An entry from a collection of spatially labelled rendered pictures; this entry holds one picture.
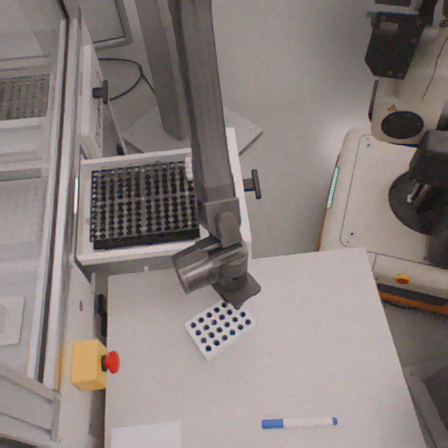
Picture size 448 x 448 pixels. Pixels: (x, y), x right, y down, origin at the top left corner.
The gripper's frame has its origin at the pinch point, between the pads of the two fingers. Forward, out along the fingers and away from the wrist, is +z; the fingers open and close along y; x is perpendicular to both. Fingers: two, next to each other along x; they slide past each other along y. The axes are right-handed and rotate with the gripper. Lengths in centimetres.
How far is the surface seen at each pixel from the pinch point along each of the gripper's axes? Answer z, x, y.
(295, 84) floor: 75, 115, -100
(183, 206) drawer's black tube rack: -9.1, 1.9, -19.1
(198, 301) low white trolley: 5.4, -4.9, -5.6
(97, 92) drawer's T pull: -11, 4, -58
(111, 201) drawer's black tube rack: -8.8, -9.3, -29.6
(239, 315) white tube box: 2.1, -0.6, 3.3
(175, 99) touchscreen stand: 48, 48, -103
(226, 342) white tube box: 1.9, -6.2, 6.3
